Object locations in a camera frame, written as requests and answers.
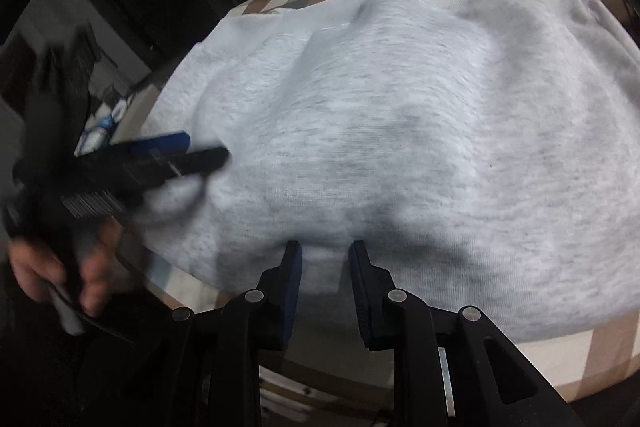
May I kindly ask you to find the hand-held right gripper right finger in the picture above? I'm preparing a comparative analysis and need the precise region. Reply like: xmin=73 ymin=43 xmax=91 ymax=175
xmin=348 ymin=239 xmax=586 ymax=427

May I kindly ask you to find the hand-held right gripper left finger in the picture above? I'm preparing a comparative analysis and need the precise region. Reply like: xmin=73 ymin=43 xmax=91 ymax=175
xmin=150 ymin=239 xmax=304 ymax=427

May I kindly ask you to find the checked bedsheet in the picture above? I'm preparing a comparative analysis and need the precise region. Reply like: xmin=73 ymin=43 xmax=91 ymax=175
xmin=115 ymin=0 xmax=640 ymax=400

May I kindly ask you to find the grey hoodie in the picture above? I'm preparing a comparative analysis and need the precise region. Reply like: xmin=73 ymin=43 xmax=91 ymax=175
xmin=142 ymin=0 xmax=640 ymax=343

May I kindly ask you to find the person's left hand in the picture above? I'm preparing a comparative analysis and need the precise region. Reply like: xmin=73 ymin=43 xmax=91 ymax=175
xmin=9 ymin=222 xmax=123 ymax=318

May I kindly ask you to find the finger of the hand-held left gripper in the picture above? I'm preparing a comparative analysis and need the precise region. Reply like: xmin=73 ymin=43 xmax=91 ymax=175
xmin=111 ymin=132 xmax=192 ymax=158
xmin=127 ymin=147 xmax=231 ymax=185

